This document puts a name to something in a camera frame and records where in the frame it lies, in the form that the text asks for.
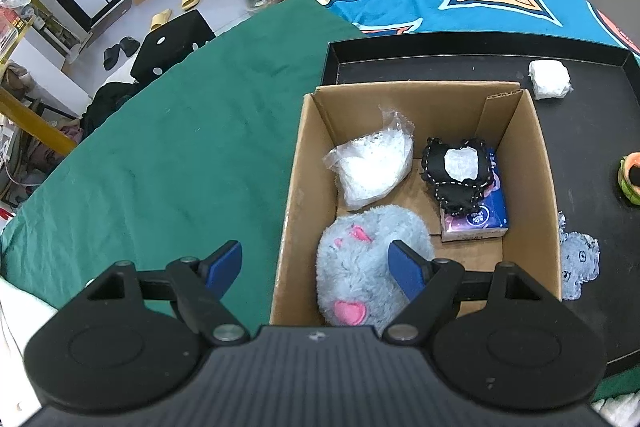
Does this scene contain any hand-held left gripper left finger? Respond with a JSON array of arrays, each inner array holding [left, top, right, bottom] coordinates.
[[85, 240, 251, 345]]

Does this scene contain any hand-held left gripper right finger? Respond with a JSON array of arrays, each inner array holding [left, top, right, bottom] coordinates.
[[382, 239, 561, 345]]

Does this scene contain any grey plush toy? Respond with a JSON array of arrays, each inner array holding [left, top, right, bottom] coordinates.
[[316, 204, 436, 337]]

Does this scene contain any purple tissue packet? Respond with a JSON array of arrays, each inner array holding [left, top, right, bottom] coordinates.
[[440, 149, 510, 243]]

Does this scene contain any black lace cloth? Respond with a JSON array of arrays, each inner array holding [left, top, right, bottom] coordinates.
[[421, 136, 496, 215]]

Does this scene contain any white stuffing plastic bag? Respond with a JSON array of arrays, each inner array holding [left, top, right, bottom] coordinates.
[[322, 107, 416, 210]]

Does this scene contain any brown cardboard box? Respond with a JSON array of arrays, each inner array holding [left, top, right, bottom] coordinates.
[[270, 81, 563, 338]]

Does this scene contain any black tray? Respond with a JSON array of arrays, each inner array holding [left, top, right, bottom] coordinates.
[[316, 32, 640, 378]]

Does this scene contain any grey-blue lace cloth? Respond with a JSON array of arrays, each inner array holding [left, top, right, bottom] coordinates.
[[556, 212, 601, 303]]

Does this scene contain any black clothes pile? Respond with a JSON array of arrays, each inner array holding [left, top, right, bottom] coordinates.
[[80, 82, 146, 135]]

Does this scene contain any cream fleece blanket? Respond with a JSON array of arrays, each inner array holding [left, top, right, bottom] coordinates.
[[0, 277, 58, 415]]

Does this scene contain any black dice stool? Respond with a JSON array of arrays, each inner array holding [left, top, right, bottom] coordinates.
[[131, 10, 217, 82]]

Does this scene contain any yellow table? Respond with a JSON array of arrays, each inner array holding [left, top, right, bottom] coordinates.
[[0, 0, 78, 158]]

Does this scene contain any white crumpled tissue wad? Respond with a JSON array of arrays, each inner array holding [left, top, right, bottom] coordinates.
[[529, 59, 572, 101]]

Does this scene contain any orange burger plush toy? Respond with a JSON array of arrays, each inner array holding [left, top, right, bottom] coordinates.
[[617, 152, 640, 208]]

